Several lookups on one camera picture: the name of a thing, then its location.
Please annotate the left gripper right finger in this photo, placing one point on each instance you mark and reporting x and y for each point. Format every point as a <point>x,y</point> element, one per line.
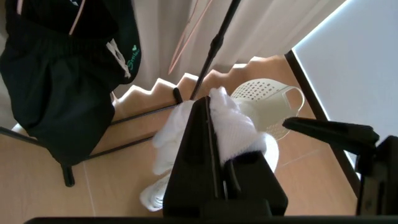
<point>258,183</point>

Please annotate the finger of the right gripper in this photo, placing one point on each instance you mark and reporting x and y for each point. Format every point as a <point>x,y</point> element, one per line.
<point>348,133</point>

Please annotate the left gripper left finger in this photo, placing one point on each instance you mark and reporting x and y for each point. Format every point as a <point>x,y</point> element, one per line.
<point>192,180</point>

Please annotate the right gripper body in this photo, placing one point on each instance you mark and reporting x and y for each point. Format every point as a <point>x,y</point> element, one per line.
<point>382,180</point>

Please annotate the white t-shirt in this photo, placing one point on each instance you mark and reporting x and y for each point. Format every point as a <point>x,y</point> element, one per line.
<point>236,130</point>

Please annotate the pink clothes hanger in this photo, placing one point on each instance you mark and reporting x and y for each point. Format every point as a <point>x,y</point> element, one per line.
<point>76,20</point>
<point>171,69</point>

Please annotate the black shorts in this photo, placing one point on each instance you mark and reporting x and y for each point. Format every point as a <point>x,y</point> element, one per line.
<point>56,93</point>

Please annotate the white laundry basket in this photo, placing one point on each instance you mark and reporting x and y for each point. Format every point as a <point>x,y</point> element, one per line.
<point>267,105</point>

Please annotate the black clothes rack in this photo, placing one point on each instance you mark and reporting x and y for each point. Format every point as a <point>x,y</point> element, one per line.
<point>214,46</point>

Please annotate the white curtain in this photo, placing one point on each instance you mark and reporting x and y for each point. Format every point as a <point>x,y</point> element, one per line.
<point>155,37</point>

